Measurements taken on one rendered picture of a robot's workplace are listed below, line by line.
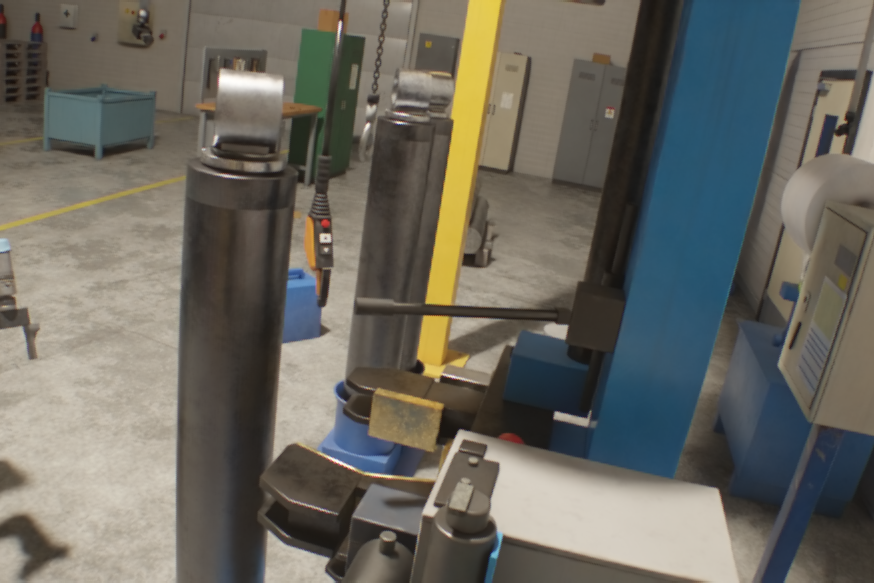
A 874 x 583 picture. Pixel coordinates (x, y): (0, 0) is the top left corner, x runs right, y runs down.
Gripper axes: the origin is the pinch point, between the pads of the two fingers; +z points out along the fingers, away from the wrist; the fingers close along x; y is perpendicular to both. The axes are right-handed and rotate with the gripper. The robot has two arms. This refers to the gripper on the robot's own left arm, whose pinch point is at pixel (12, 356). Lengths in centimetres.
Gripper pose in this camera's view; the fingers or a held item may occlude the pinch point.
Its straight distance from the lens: 230.8
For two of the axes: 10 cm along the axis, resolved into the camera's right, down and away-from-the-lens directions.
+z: 1.7, 9.8, 0.3
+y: 8.9, -1.4, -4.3
